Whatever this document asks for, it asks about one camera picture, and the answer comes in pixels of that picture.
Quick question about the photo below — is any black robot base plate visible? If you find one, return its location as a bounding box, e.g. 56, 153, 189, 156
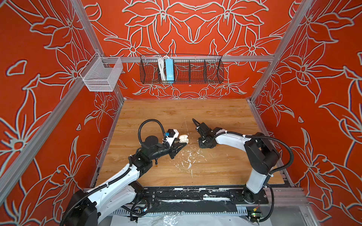
142, 187, 271, 212

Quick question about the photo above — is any small circuit board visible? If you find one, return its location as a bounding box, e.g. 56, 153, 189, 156
247, 207, 261, 224

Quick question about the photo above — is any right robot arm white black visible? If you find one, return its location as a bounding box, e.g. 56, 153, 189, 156
192, 119, 294, 224

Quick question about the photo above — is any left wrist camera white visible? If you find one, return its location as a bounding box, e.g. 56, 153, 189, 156
163, 129, 179, 149

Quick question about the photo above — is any grey slotted cable duct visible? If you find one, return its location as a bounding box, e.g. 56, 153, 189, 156
110, 207, 248, 218

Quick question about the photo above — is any white coiled cable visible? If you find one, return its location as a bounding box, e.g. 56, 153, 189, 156
157, 56, 166, 82

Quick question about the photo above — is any aluminium frame rail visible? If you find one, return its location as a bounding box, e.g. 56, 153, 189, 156
246, 0, 313, 187

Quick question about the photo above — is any white earbud charging case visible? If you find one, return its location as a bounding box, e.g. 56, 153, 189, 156
179, 135, 189, 143

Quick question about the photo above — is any light blue box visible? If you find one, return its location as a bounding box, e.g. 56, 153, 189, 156
165, 58, 174, 83

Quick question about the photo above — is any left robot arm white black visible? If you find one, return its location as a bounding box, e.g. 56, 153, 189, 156
59, 119, 189, 226

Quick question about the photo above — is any white wire mesh basket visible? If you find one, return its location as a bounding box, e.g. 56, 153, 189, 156
80, 52, 123, 92

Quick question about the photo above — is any black wire wall basket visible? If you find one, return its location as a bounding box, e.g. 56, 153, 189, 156
140, 54, 225, 85

